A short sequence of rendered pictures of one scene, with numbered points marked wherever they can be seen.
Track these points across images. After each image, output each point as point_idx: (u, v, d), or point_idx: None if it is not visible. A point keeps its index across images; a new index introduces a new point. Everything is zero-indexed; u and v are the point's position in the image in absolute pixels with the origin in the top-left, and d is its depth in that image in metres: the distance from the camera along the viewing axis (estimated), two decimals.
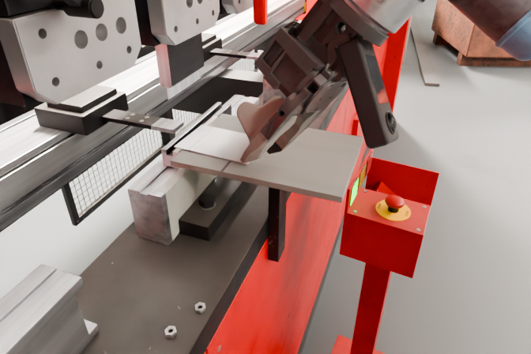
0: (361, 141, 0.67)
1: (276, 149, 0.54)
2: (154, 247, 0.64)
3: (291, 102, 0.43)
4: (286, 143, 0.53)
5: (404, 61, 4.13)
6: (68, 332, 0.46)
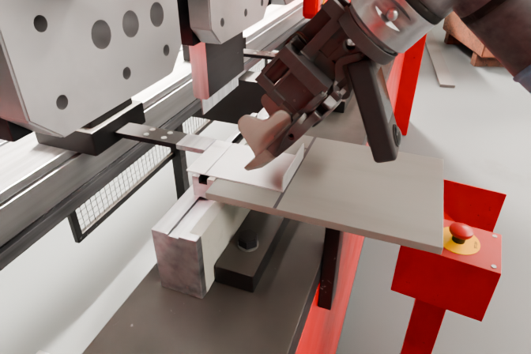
0: (442, 165, 0.53)
1: None
2: (184, 302, 0.50)
3: (300, 126, 0.42)
4: None
5: None
6: None
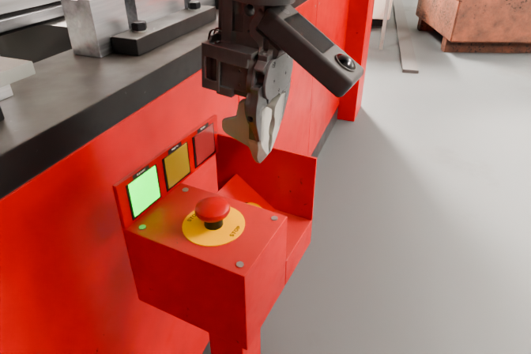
0: (9, 68, 0.28)
1: (265, 152, 0.52)
2: None
3: (250, 106, 0.44)
4: (270, 141, 0.51)
5: (382, 47, 3.74)
6: None
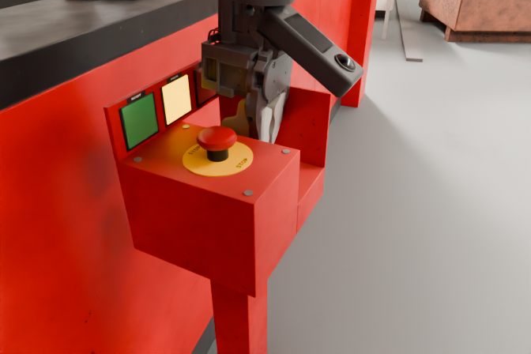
0: None
1: None
2: None
3: (250, 106, 0.44)
4: (270, 141, 0.51)
5: (385, 37, 3.68)
6: None
